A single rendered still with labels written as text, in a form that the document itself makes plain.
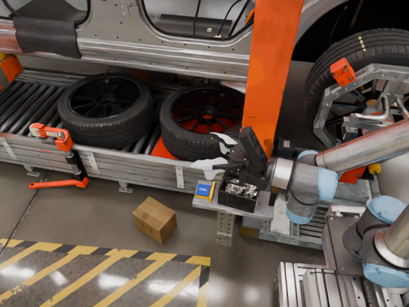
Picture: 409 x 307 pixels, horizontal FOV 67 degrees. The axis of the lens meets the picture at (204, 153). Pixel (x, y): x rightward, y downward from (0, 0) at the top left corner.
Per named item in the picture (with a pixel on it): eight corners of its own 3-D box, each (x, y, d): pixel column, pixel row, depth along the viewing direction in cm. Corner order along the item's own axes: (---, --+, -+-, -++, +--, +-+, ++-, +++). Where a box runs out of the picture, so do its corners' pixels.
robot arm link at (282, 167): (290, 173, 73) (294, 153, 80) (271, 168, 75) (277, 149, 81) (284, 195, 78) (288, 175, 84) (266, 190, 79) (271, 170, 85)
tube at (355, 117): (385, 100, 140) (395, 79, 133) (394, 127, 127) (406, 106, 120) (344, 95, 143) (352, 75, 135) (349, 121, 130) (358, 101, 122)
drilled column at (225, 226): (233, 232, 203) (238, 194, 173) (230, 247, 196) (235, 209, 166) (218, 229, 204) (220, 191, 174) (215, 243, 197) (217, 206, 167)
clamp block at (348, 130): (352, 128, 139) (356, 119, 135) (354, 141, 133) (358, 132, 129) (340, 126, 140) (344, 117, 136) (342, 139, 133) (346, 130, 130)
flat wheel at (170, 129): (243, 105, 254) (246, 80, 237) (260, 164, 208) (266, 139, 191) (162, 109, 250) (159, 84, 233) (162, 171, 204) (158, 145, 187)
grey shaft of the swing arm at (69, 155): (90, 182, 226) (69, 131, 190) (87, 187, 222) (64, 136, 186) (79, 180, 227) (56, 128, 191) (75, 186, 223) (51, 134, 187)
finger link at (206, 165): (193, 186, 79) (227, 180, 81) (193, 169, 75) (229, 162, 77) (190, 178, 81) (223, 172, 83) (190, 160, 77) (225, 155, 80)
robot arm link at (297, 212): (314, 198, 92) (324, 175, 85) (310, 230, 85) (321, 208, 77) (288, 192, 94) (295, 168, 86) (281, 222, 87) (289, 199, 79)
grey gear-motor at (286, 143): (290, 160, 237) (300, 125, 212) (289, 205, 208) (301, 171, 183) (266, 156, 239) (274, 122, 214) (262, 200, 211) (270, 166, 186)
